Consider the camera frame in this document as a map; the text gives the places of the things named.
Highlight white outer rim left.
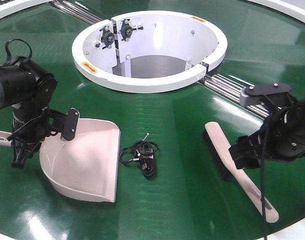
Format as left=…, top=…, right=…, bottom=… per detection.
left=0, top=0, right=49, bottom=19

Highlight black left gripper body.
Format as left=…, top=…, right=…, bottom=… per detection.
left=7, top=102, right=67, bottom=148

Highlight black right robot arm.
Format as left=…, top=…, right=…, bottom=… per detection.
left=229, top=90, right=305, bottom=169

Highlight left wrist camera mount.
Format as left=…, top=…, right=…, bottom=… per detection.
left=60, top=108, right=80, bottom=141

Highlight pink plastic dustpan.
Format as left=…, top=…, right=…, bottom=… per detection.
left=0, top=118, right=122, bottom=203

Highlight black USB cable bundle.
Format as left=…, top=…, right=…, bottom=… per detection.
left=136, top=140, right=160, bottom=179

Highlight yellow warning sticker back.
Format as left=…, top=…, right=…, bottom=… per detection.
left=190, top=16, right=207, bottom=23

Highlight steel rollers top left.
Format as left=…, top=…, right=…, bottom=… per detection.
left=50, top=0, right=103, bottom=25

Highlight thin black wire loop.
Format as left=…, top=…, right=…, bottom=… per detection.
left=118, top=132, right=152, bottom=166

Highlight white rim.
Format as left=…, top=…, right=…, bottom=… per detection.
left=0, top=0, right=49, bottom=19
left=248, top=0, right=305, bottom=24

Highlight pink brush with black bristles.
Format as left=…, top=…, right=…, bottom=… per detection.
left=201, top=121, right=279, bottom=224

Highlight black bearing mount right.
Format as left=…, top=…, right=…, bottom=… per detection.
left=120, top=19, right=144, bottom=42

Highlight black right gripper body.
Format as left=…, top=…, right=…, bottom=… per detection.
left=228, top=132, right=263, bottom=170

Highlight steel rollers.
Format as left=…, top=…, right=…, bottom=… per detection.
left=50, top=0, right=103, bottom=25
left=198, top=73, right=271, bottom=118

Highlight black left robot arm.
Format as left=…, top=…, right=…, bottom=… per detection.
left=0, top=40, right=67, bottom=169

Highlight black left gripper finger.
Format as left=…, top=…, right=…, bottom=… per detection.
left=11, top=142, right=40, bottom=169

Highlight white inner conveyor ring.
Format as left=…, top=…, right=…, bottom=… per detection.
left=71, top=10, right=229, bottom=94

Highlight white outer rim right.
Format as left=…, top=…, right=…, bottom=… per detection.
left=248, top=0, right=305, bottom=24

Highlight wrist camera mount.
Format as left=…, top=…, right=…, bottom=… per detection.
left=239, top=82, right=292, bottom=107
left=60, top=108, right=80, bottom=141

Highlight yellow warning sticker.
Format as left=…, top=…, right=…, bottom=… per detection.
left=190, top=16, right=207, bottom=23
left=81, top=61, right=98, bottom=74

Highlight steel rollers right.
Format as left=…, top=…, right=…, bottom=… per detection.
left=198, top=73, right=271, bottom=118

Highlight black bearing mount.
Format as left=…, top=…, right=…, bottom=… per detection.
left=120, top=19, right=144, bottom=42
left=100, top=25, right=115, bottom=49

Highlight black bearing mount left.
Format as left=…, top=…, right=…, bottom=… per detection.
left=100, top=25, right=115, bottom=49

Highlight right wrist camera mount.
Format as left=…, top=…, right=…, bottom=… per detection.
left=239, top=82, right=292, bottom=107

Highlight yellow warning sticker front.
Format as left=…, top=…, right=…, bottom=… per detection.
left=81, top=61, right=98, bottom=74

